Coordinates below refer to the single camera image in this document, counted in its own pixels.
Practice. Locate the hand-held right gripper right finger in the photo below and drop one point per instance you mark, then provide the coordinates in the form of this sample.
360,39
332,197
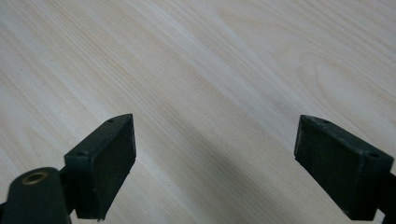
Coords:
342,168

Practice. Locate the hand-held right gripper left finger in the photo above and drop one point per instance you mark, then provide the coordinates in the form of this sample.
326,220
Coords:
99,168

